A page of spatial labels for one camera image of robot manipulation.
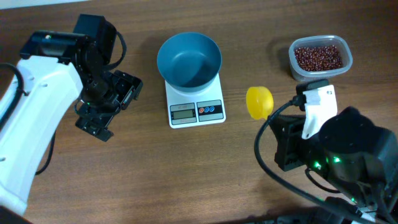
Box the yellow plastic measuring scoop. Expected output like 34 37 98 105
246 86 274 119

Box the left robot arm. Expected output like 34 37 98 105
1 14 143 223

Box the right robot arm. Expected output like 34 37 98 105
270 106 397 221

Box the white digital kitchen scale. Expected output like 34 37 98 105
165 75 226 129

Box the blue plastic bowl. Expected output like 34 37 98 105
157 32 223 92

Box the red beans pile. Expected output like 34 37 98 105
294 45 343 72

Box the clear plastic bean container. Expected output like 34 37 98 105
289 35 353 82

